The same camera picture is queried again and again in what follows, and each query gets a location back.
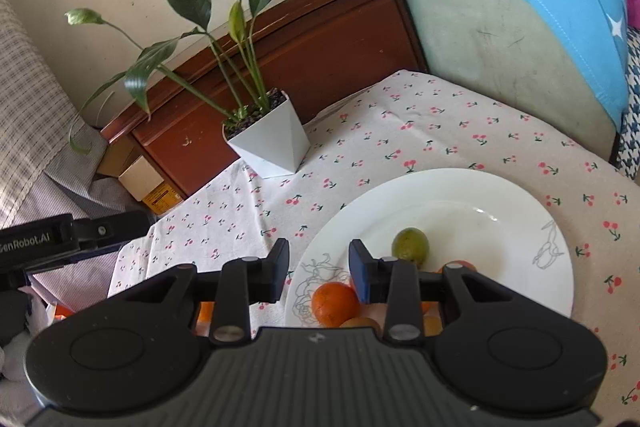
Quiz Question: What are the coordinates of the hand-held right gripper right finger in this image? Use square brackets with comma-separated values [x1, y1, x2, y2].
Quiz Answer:
[348, 239, 527, 343]

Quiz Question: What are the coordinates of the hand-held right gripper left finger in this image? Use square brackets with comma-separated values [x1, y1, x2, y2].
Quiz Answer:
[107, 238, 291, 347]

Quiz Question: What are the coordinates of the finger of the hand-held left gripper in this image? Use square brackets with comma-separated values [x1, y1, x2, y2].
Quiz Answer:
[72, 208, 157, 260]

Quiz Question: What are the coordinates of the green jujube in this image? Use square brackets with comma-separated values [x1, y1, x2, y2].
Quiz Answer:
[391, 227, 430, 265]

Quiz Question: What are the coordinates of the white plate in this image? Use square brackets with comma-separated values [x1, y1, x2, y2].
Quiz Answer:
[284, 168, 574, 343]

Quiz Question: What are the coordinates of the lilac gingham cloth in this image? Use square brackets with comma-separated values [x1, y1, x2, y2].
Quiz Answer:
[27, 117, 151, 308]

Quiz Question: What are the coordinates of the open cardboard box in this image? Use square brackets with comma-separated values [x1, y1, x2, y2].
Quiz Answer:
[97, 136, 183, 215]

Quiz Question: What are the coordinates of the potted plant white geometric pot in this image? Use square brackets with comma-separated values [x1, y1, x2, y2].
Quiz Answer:
[65, 0, 317, 180]

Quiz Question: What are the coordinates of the cherry print tablecloth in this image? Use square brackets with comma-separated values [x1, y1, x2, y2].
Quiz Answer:
[107, 69, 640, 408]

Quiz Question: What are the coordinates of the brown wooden cabinet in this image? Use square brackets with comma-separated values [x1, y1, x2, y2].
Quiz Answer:
[100, 0, 428, 200]

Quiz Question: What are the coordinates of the houndstooth cloth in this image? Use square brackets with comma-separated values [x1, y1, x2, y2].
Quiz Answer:
[617, 57, 640, 180]

